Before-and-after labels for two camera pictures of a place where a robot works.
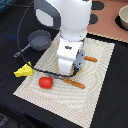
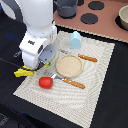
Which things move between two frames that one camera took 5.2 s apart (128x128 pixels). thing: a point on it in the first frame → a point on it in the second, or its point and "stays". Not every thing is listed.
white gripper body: (67, 52) → (32, 45)
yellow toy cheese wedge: (25, 70) stays
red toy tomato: (45, 82) stays
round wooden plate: (80, 69) stays
